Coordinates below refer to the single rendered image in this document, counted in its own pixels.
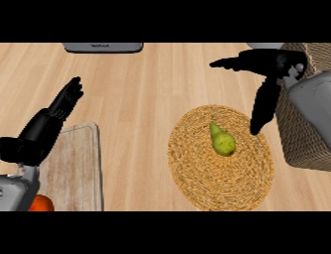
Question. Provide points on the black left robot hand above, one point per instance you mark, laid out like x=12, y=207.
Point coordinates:
x=40, y=130

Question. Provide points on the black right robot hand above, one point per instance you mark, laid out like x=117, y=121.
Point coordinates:
x=270, y=64

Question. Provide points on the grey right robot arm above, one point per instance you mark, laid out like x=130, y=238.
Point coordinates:
x=325, y=112

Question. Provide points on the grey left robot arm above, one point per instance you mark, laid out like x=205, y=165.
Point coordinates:
x=8, y=191

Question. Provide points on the brown wicker basket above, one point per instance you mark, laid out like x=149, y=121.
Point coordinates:
x=309, y=109

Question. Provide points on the green pear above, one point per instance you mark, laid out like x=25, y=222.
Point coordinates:
x=222, y=140

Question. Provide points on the round woven straw placemat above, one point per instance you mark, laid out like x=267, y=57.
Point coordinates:
x=220, y=158

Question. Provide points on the pale grey round object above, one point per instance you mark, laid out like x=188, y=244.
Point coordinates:
x=264, y=45

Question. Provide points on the pale wooden cutting board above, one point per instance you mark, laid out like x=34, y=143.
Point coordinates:
x=73, y=168

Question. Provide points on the orange fruit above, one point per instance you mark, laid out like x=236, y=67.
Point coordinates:
x=42, y=203

